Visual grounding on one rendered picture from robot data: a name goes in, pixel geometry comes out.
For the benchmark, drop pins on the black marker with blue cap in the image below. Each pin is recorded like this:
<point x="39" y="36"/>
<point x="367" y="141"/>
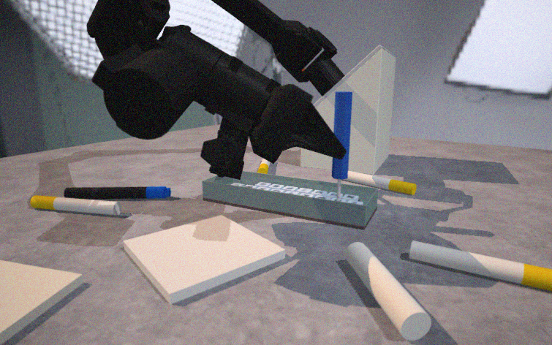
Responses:
<point x="88" y="193"/>

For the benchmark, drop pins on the white cylinder with yellow end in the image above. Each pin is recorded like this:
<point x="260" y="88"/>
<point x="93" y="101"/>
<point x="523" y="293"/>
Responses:
<point x="79" y="205"/>
<point x="503" y="269"/>
<point x="384" y="183"/>
<point x="264" y="166"/>

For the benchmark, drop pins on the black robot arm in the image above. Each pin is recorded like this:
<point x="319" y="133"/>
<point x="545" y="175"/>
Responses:
<point x="148" y="83"/>

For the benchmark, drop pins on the blue stylus with grey tip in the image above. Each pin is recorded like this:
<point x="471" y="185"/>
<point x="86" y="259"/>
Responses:
<point x="343" y="109"/>

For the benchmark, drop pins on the beige cylinder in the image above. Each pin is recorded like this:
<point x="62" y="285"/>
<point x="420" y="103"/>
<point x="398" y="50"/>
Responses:
<point x="405" y="313"/>

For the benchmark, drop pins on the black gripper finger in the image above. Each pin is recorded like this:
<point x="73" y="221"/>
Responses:
<point x="313" y="133"/>

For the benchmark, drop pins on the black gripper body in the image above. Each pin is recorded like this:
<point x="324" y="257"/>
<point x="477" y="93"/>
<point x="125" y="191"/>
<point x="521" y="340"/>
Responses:
<point x="276" y="110"/>

